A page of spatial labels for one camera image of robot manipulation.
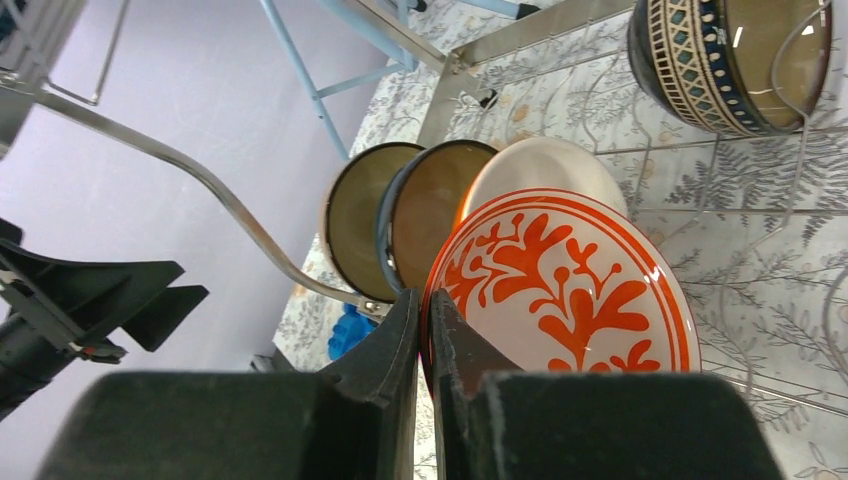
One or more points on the floral tablecloth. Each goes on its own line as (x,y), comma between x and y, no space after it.
(662,232)

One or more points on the blue sponge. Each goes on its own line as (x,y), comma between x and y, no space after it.
(348,331)

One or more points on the dark patterned bowl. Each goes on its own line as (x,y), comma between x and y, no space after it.
(746,68)

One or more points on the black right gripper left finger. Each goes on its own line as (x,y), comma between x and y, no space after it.
(353,419)

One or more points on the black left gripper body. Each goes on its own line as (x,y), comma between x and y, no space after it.
(29,362)

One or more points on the orange bowl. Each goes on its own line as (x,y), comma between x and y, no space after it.
(542,162)

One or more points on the brown speckled bowl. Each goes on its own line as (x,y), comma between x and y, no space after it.
(349,217)

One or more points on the steel two-tier dish rack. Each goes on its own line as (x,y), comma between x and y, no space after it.
(464,99)

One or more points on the teal blue bowl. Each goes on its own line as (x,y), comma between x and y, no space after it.
(418,211)

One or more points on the red white coral bowl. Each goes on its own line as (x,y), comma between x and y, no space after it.
(558,281)

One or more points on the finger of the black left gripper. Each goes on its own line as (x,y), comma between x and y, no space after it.
(80,302)
(155,322)

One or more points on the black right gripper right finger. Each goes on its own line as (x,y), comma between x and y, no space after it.
(495,421)

